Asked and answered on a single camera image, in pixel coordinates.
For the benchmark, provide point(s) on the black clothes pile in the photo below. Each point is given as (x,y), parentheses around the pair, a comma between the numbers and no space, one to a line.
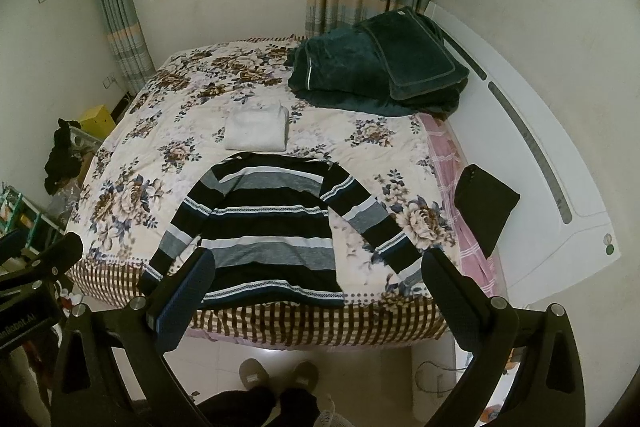
(62,164)

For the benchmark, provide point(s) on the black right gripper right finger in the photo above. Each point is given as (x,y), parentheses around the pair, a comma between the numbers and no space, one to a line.
(548,389)

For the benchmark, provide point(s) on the dark green folded blanket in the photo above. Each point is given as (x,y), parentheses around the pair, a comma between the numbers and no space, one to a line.
(394,64)

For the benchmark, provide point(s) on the white bed headboard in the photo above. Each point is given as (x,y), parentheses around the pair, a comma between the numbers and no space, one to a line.
(559,233)

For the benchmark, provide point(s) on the right grey slipper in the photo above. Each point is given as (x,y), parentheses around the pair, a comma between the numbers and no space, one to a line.
(305,376)

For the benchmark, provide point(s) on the yellow box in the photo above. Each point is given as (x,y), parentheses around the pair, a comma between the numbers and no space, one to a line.
(97,121)

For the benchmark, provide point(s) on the green shelf rack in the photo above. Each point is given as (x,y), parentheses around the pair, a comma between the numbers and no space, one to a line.
(26,231)

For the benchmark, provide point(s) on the black grey striped sweater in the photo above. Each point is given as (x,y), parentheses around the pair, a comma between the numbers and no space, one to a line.
(265,219)

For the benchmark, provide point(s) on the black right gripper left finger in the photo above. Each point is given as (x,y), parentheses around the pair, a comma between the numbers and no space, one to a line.
(111,369)

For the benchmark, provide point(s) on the folded white garment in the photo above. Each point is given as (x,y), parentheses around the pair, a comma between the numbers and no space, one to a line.
(257,129)

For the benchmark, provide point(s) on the floral bed quilt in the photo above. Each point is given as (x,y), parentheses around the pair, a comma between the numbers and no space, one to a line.
(230,99)

